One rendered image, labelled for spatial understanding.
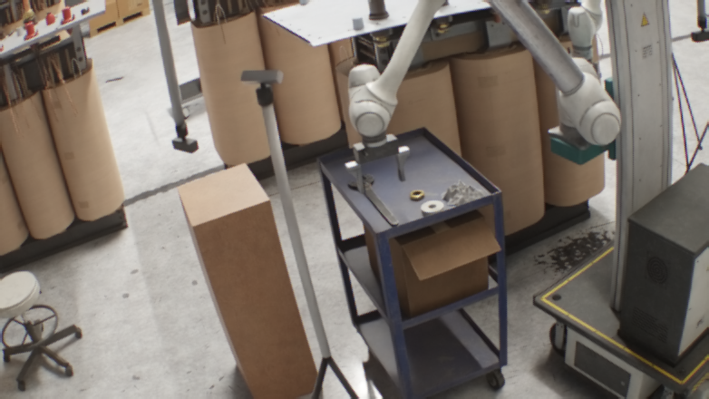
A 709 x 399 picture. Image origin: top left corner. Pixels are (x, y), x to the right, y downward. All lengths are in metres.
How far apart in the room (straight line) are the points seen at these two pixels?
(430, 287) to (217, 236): 0.74
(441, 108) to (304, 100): 1.69
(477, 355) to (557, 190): 1.09
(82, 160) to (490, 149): 2.47
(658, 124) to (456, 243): 0.88
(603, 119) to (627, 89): 0.27
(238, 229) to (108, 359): 1.38
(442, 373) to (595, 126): 1.25
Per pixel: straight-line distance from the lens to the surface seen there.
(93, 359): 3.75
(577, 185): 3.72
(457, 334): 3.11
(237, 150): 4.67
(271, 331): 2.88
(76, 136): 4.45
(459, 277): 2.58
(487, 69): 3.19
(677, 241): 2.32
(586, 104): 2.17
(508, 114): 3.30
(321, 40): 2.72
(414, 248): 2.42
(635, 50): 2.41
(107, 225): 4.87
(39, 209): 4.64
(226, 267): 2.69
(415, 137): 2.98
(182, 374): 3.42
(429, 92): 3.07
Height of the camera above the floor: 2.10
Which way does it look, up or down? 28 degrees down
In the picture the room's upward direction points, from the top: 10 degrees counter-clockwise
